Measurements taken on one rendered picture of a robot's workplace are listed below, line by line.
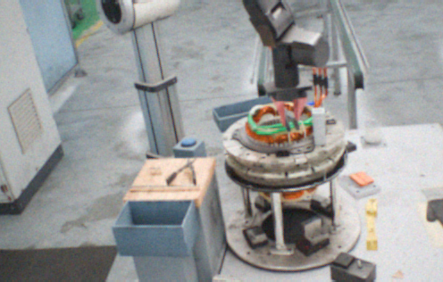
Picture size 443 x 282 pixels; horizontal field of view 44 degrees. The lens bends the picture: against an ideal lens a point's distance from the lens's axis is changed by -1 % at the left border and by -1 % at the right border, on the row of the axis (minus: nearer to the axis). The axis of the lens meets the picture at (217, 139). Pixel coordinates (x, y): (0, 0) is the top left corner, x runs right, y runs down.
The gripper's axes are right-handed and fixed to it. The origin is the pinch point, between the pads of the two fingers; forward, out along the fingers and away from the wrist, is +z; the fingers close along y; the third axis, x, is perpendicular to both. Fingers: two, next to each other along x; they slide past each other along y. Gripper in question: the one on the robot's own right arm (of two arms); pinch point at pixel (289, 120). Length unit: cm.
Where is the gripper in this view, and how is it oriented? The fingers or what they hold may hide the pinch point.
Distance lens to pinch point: 127.1
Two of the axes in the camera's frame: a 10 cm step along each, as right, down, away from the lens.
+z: 1.2, 8.9, 4.3
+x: -1.1, -4.2, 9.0
